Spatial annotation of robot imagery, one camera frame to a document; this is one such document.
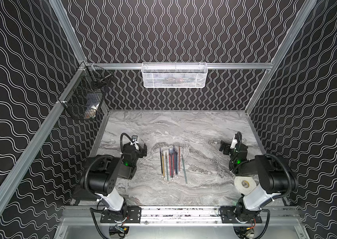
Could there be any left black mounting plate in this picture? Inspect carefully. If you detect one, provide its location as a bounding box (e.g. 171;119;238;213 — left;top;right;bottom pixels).
100;206;142;224

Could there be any white mesh wall basket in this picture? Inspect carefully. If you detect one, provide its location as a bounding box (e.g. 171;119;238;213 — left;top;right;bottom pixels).
141;62;208;89

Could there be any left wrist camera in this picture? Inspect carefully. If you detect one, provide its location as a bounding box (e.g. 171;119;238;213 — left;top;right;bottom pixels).
131;135;139;143

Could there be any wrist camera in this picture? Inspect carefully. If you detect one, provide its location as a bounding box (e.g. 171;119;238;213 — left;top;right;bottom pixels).
230;138;238;149
131;135;139;143

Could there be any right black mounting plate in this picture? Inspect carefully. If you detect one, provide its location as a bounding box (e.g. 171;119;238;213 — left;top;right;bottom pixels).
218;206;263;224

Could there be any red pencil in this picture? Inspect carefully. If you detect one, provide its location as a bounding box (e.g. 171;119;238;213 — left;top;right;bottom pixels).
177;146;181;173

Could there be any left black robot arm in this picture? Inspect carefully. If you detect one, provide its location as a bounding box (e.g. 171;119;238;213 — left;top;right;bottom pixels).
80;133;147;222

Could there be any black mounting plate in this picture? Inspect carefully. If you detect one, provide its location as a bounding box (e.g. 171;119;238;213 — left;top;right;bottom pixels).
100;206;142;224
218;206;263;224

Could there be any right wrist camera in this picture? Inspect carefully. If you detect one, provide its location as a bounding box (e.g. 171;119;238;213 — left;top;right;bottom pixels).
230;138;238;149

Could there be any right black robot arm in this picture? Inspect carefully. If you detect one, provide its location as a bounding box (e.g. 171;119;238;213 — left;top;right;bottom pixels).
219;131;298;223

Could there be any bundle of coloured pencils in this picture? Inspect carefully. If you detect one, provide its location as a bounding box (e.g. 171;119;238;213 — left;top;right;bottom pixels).
159;145;183;183

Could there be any white tape roll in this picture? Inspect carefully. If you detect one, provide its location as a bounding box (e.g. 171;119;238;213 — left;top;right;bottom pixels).
234;176;257;195

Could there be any aluminium front rail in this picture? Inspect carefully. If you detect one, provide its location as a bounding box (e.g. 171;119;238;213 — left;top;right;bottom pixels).
60;206;301;226

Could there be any black wire wall basket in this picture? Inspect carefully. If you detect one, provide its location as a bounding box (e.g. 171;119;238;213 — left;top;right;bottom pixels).
62;65;114;121

